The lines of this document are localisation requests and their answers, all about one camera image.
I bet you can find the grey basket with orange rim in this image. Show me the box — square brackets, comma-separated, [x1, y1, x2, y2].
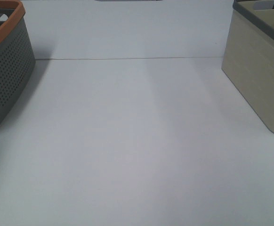
[0, 0, 36, 124]

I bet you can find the beige plastic basket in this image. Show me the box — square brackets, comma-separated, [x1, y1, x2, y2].
[222, 0, 274, 133]

